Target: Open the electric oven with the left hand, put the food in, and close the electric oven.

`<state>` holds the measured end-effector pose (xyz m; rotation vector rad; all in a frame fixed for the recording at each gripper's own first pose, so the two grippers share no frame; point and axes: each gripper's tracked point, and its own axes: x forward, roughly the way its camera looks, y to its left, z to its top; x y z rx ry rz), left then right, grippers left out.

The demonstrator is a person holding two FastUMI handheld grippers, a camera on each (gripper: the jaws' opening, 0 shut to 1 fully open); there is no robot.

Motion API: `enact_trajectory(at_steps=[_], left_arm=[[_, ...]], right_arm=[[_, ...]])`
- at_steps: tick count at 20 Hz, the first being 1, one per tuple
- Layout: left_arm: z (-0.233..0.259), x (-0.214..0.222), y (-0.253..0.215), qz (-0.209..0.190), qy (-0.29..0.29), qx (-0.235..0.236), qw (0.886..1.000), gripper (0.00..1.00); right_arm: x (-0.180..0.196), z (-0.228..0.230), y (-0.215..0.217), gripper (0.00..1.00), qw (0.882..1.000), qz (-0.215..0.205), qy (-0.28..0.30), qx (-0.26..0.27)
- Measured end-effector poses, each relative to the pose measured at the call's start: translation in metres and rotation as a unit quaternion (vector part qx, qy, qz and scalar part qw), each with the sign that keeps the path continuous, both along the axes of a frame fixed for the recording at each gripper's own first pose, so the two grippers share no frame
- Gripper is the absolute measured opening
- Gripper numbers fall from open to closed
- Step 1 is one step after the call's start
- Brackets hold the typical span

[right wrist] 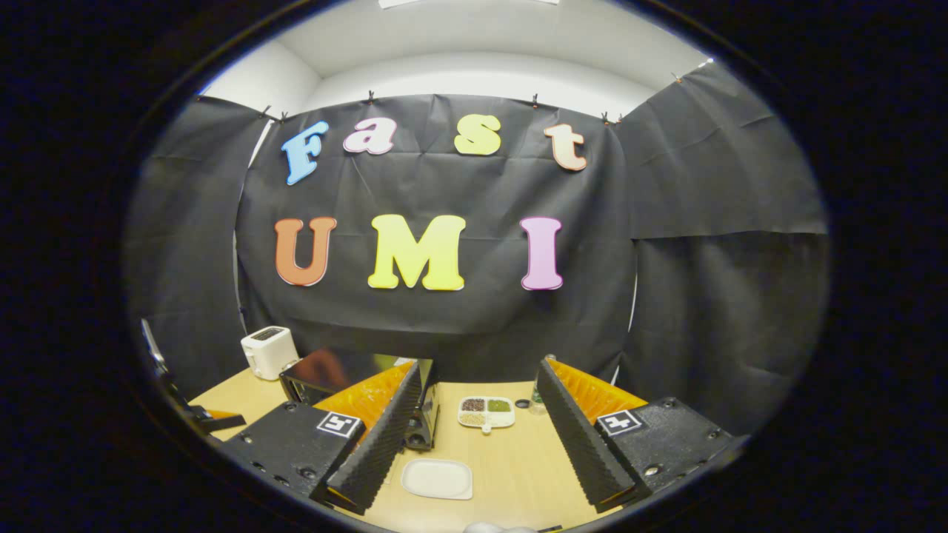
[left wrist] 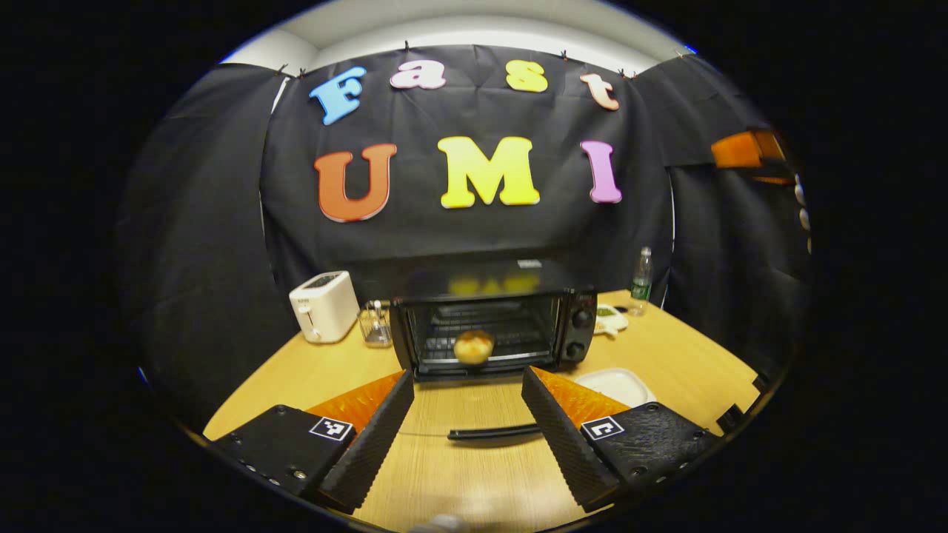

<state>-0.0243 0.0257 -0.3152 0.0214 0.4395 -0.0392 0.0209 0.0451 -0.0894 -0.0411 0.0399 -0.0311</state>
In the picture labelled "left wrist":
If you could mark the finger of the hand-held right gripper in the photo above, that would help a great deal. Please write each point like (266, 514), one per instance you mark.
(737, 150)
(774, 180)

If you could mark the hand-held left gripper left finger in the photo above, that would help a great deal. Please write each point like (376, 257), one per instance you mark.
(374, 444)

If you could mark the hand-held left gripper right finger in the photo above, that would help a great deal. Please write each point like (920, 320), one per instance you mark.
(563, 444)

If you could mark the round bread roll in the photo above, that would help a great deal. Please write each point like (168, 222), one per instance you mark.
(474, 346)

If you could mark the black electric oven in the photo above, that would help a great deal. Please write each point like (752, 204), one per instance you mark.
(489, 303)

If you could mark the white plate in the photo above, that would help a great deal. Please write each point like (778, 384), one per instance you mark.
(618, 383)

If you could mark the clear glass container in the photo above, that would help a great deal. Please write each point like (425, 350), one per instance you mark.
(375, 329)

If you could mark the white kitchen scale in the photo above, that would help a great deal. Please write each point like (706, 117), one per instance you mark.
(611, 320)

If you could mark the white toaster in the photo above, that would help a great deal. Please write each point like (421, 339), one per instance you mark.
(326, 307)

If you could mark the clear plastic water bottle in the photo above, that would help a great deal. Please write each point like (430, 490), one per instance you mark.
(641, 285)

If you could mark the black table edge bracket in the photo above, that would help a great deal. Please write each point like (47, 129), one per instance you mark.
(760, 383)
(729, 418)

